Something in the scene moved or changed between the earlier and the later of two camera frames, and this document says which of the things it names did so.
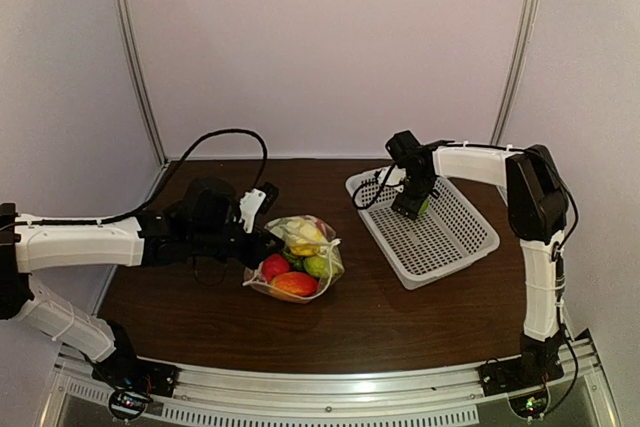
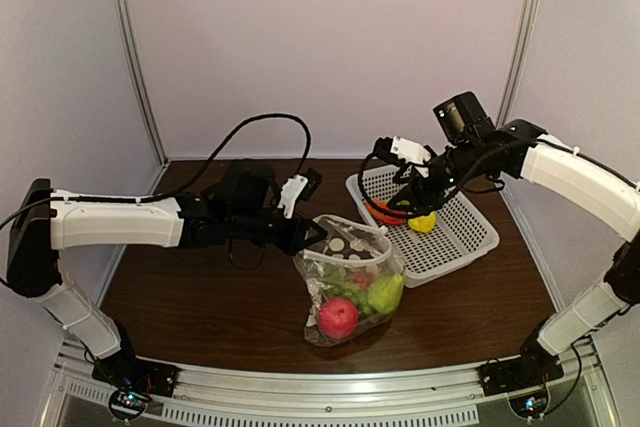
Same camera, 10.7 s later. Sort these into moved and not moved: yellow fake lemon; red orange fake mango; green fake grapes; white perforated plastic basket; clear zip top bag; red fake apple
Moved: red fake apple; yellow fake lemon; green fake grapes; red orange fake mango; clear zip top bag
Not moved: white perforated plastic basket
